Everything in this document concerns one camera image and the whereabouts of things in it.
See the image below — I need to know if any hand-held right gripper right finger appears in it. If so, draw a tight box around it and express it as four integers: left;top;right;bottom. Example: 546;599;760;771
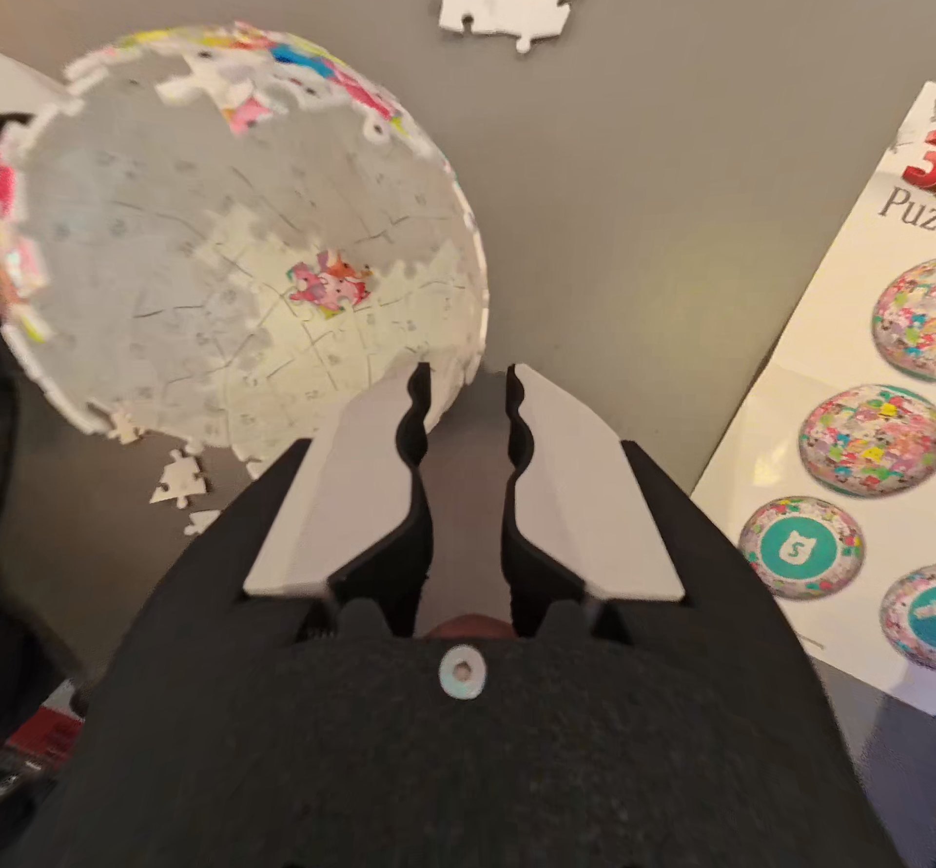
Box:
501;362;687;644

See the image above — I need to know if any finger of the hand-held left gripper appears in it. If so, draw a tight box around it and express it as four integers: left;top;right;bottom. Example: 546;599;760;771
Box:
0;54;68;120

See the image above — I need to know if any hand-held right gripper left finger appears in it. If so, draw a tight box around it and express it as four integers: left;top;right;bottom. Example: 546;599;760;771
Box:
242;359;437;642

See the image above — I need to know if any colourful puzzle ball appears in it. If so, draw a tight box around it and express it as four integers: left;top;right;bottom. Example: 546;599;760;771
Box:
0;21;492;483

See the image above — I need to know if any white puzzle leaflet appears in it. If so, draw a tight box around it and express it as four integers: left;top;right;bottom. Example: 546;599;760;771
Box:
689;79;936;717

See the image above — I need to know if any row of white puzzle pieces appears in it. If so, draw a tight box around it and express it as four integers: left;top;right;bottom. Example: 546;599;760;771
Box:
145;444;223;538

